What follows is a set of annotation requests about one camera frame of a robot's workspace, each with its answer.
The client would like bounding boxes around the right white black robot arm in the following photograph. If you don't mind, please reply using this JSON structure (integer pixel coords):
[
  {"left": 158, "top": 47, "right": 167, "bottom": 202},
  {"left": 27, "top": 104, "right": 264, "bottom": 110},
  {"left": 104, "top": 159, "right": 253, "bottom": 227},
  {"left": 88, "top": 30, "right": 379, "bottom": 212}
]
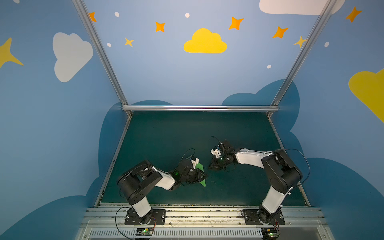
[{"left": 210, "top": 141, "right": 303, "bottom": 225}]

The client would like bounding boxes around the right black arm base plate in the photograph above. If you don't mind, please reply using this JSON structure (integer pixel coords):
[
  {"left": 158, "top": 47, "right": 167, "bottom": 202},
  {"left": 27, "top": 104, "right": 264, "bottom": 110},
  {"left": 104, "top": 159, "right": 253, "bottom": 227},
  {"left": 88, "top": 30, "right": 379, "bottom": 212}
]
[{"left": 241, "top": 209, "right": 286, "bottom": 225}]

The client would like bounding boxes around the aluminium left frame post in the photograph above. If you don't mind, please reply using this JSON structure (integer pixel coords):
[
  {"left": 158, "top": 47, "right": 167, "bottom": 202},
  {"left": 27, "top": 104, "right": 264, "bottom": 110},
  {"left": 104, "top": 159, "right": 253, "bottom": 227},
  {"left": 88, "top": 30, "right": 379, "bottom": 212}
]
[{"left": 72, "top": 0, "right": 128, "bottom": 107}]

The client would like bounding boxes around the aluminium frame post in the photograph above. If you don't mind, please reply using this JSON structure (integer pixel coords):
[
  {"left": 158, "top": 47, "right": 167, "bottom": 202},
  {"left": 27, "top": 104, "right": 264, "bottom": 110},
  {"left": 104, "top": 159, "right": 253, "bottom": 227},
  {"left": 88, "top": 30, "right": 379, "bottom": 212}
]
[
  {"left": 72, "top": 0, "right": 128, "bottom": 107},
  {"left": 267, "top": 0, "right": 338, "bottom": 119}
]

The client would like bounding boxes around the green square paper sheet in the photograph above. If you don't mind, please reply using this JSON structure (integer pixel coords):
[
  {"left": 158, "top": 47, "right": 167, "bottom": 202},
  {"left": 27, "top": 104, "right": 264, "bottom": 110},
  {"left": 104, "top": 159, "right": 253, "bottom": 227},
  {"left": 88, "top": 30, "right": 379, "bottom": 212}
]
[{"left": 196, "top": 163, "right": 207, "bottom": 187}]

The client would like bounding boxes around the green circuit board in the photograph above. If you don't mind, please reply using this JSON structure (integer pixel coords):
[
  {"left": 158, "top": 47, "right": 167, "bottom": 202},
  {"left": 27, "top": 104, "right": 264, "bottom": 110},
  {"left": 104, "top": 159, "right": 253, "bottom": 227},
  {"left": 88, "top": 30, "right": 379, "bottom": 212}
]
[
  {"left": 135, "top": 228, "right": 154, "bottom": 237},
  {"left": 262, "top": 228, "right": 279, "bottom": 240}
]

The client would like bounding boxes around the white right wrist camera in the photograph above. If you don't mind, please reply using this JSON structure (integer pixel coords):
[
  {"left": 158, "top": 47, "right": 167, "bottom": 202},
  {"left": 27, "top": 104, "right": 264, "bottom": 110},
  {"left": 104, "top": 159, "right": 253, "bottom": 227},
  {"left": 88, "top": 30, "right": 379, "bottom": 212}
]
[{"left": 211, "top": 148, "right": 222, "bottom": 159}]

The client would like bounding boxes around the left green circuit board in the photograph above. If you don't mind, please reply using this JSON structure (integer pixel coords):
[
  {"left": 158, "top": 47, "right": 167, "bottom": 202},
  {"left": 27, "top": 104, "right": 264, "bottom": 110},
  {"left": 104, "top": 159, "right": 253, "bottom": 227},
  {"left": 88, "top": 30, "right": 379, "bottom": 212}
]
[{"left": 135, "top": 228, "right": 154, "bottom": 237}]

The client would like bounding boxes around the aluminium left floor rail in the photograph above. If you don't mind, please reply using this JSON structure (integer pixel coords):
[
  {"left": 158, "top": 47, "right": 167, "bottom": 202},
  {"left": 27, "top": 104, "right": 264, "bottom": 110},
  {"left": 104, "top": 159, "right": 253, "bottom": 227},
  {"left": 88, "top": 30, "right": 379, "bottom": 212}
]
[{"left": 94, "top": 116, "right": 132, "bottom": 208}]

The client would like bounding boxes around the right green circuit board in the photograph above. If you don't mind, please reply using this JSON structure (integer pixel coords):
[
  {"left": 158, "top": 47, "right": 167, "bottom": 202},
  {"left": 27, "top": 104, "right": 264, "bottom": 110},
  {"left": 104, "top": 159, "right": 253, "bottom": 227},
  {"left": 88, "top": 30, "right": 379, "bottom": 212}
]
[{"left": 262, "top": 228, "right": 279, "bottom": 240}]

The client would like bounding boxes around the aluminium right frame post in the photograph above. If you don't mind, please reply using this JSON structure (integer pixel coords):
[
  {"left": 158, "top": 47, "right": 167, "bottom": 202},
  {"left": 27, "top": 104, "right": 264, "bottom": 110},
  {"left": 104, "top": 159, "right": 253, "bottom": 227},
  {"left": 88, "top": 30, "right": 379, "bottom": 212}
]
[{"left": 267, "top": 0, "right": 338, "bottom": 119}]

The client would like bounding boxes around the aluminium right floor rail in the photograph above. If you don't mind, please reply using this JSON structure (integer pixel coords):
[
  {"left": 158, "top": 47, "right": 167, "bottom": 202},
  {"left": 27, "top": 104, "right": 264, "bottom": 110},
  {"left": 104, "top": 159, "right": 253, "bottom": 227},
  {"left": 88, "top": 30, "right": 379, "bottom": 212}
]
[{"left": 268, "top": 117, "right": 311, "bottom": 207}]

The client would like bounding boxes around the aluminium floor rail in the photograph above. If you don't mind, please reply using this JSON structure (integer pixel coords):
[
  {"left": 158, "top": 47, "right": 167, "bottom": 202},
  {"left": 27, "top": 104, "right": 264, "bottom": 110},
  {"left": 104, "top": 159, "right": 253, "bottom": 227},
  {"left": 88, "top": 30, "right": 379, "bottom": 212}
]
[
  {"left": 94, "top": 116, "right": 132, "bottom": 208},
  {"left": 268, "top": 117, "right": 311, "bottom": 207}
]

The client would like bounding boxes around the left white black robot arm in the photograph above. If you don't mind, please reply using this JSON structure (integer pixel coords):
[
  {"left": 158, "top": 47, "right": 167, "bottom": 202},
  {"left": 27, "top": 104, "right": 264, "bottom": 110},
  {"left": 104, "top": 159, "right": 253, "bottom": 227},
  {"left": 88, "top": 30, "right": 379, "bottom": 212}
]
[{"left": 117, "top": 157, "right": 208, "bottom": 225}]

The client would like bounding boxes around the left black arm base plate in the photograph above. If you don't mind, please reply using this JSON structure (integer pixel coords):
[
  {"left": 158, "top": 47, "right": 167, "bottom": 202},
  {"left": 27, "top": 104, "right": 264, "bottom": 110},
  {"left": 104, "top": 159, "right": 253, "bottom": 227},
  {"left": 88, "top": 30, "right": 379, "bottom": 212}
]
[{"left": 124, "top": 209, "right": 166, "bottom": 226}]

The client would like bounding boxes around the aluminium back frame rail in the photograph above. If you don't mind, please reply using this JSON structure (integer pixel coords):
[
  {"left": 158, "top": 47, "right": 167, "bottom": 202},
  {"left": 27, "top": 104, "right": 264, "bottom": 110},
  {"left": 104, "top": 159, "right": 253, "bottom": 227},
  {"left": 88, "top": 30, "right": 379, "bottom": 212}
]
[{"left": 122, "top": 105, "right": 279, "bottom": 112}]

